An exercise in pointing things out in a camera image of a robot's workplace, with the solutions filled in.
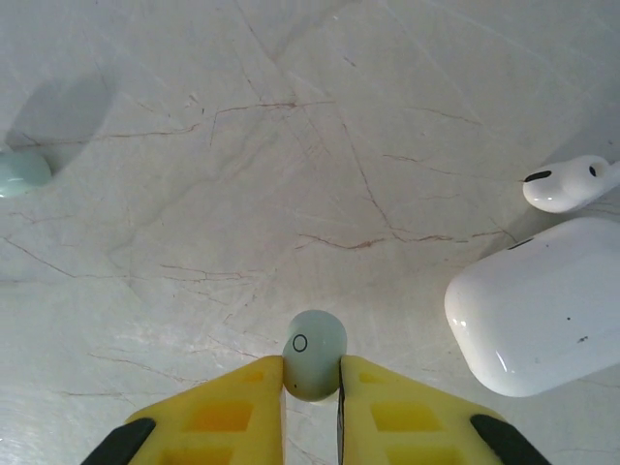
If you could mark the mint green earbud case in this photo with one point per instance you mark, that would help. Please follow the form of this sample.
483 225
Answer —
21 172

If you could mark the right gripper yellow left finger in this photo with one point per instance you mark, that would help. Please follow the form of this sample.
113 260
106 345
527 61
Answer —
218 416

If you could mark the white earbud charging case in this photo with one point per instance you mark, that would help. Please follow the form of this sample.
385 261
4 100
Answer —
533 310

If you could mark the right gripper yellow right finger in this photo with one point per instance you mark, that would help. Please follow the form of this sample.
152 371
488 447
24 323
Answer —
412 421

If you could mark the white stemmed earbud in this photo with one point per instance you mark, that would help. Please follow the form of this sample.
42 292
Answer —
562 186

